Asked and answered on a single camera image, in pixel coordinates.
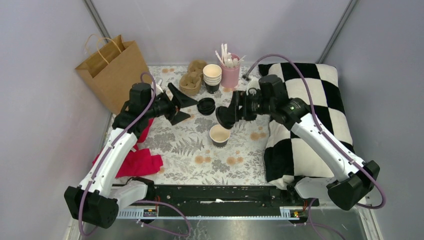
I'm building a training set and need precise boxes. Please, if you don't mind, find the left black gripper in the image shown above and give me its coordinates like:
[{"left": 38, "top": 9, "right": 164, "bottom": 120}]
[{"left": 144, "top": 82, "right": 199, "bottom": 125}]

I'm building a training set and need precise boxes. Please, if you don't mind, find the floral table mat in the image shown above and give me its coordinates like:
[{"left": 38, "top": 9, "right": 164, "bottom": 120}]
[{"left": 92, "top": 65, "right": 276, "bottom": 186}]

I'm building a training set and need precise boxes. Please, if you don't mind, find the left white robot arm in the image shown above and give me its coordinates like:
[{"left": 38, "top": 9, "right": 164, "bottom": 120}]
[{"left": 64, "top": 82, "right": 198, "bottom": 229}]

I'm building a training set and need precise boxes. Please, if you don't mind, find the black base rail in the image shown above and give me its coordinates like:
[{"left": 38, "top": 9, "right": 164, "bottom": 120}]
[{"left": 124, "top": 184, "right": 321, "bottom": 218}]

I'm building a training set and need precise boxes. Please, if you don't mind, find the black white checkered pillow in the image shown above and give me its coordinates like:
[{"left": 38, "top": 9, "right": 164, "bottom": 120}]
[{"left": 258, "top": 62, "right": 354, "bottom": 190}]

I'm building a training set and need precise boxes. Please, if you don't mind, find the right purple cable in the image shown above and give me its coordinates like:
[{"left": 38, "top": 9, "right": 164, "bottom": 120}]
[{"left": 241, "top": 53, "right": 387, "bottom": 240}]

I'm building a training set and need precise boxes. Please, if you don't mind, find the pink straw holder cup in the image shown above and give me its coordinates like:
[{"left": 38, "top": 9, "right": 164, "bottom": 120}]
[{"left": 220, "top": 63, "right": 240, "bottom": 89}]

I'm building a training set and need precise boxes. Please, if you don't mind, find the red cloth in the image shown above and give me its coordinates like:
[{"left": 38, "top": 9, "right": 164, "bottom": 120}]
[{"left": 91, "top": 119, "right": 163, "bottom": 179}]

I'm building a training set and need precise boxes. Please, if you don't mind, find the wrapped paper straws bundle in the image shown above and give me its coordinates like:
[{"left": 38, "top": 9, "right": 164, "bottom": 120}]
[{"left": 215, "top": 43, "right": 246, "bottom": 68}]

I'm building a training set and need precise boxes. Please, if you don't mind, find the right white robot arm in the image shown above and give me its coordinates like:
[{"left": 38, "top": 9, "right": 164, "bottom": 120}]
[{"left": 229, "top": 75, "right": 380, "bottom": 211}]

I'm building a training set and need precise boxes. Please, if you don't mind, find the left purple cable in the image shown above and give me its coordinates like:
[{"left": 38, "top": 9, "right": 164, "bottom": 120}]
[{"left": 77, "top": 71, "right": 192, "bottom": 237}]

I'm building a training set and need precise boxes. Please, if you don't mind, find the stack of paper cups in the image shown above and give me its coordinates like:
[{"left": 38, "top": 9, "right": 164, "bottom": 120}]
[{"left": 202, "top": 64, "right": 222, "bottom": 94}]

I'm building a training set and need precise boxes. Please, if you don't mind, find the brown cardboard cup carrier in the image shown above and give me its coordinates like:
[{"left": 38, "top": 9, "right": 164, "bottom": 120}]
[{"left": 179, "top": 59, "right": 207, "bottom": 96}]

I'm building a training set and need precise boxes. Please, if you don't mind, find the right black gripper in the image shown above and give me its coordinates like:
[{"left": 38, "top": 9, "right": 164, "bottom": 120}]
[{"left": 220, "top": 90, "right": 275, "bottom": 122}]

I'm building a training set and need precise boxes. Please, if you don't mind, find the brown paper bag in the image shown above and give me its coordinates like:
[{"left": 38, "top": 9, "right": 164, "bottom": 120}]
[{"left": 75, "top": 35, "right": 149, "bottom": 115}]

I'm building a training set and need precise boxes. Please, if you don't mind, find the purple cable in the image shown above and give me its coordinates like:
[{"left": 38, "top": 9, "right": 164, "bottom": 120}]
[
  {"left": 241, "top": 53, "right": 387, "bottom": 240},
  {"left": 77, "top": 71, "right": 192, "bottom": 237}
]

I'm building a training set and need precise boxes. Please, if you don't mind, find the stack of black lids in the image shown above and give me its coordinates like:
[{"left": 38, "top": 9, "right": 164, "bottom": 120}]
[{"left": 197, "top": 97, "right": 216, "bottom": 116}]

